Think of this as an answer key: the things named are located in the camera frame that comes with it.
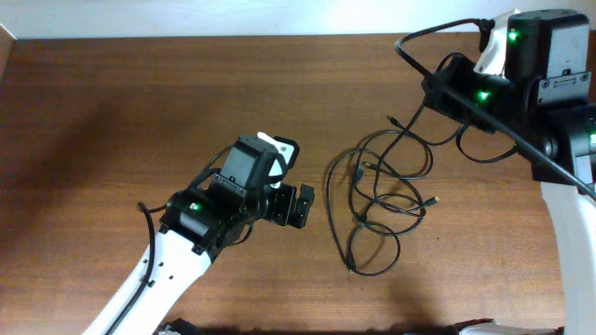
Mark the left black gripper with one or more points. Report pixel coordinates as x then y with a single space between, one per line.
281 211

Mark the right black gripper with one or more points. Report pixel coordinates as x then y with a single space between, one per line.
447 81

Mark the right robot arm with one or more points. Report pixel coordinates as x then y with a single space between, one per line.
532 84

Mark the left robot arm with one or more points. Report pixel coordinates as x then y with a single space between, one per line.
215 211

